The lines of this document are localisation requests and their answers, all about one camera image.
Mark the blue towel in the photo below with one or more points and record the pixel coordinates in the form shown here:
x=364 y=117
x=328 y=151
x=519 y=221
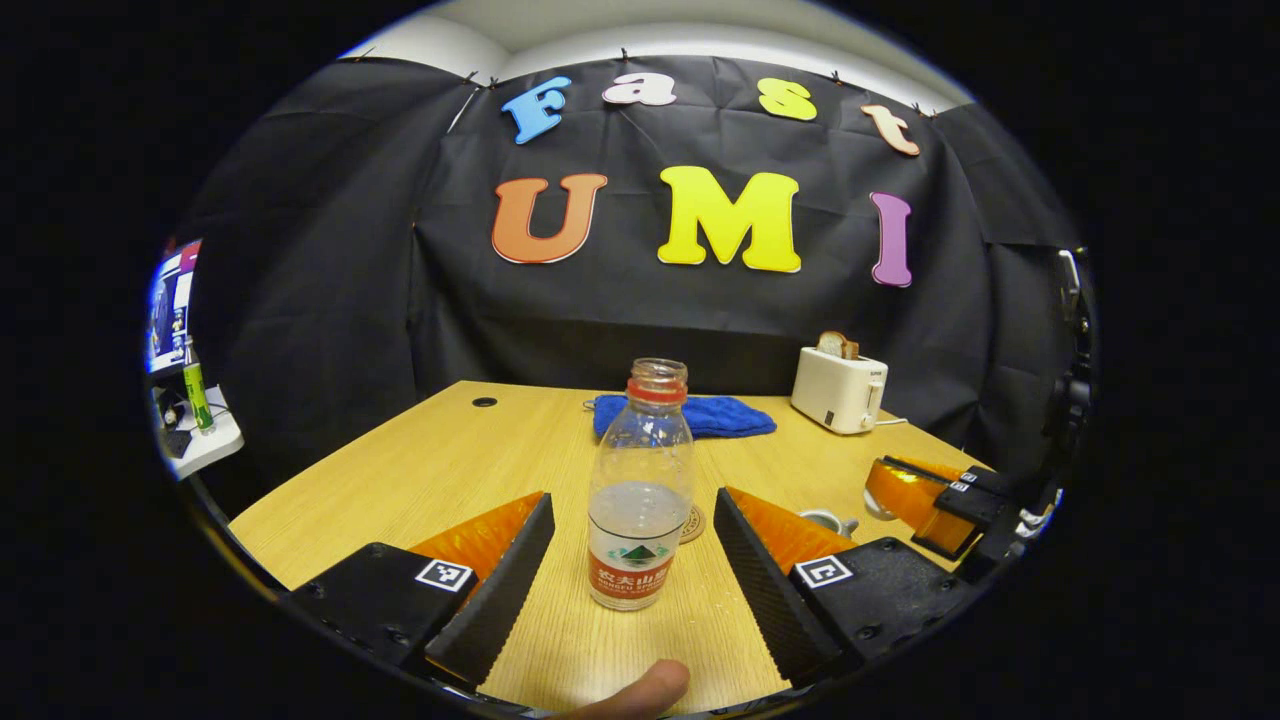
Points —
x=730 y=415

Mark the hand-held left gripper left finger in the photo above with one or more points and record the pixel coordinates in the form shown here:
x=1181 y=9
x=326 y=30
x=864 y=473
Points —
x=500 y=590

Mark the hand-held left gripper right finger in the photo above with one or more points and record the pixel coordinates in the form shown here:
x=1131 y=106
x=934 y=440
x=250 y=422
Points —
x=765 y=590

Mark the toast bread slice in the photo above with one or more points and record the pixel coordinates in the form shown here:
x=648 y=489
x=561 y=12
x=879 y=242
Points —
x=838 y=346

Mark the black backdrop cloth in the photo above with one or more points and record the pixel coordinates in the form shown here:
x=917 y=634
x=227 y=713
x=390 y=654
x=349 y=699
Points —
x=700 y=320

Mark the green bottle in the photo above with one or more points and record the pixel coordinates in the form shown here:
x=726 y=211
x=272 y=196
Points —
x=197 y=395

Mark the white side table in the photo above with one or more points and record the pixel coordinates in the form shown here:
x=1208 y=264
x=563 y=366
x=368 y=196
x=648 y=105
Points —
x=215 y=440

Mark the round coaster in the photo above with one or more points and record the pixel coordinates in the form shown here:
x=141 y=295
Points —
x=694 y=525

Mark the white teacup lid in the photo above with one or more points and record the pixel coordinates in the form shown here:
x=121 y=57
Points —
x=876 y=505

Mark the computer monitor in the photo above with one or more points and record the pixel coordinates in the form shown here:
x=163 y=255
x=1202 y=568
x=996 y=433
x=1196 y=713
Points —
x=172 y=305

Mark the white toaster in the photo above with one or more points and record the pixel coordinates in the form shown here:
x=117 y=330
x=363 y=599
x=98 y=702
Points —
x=835 y=392

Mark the white teacup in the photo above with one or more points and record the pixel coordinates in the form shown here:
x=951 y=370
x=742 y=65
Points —
x=825 y=522

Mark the clear plastic water bottle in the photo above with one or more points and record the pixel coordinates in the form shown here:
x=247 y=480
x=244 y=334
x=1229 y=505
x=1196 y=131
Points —
x=640 y=500

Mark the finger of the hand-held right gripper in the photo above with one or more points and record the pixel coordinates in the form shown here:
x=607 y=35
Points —
x=930 y=510
x=950 y=472

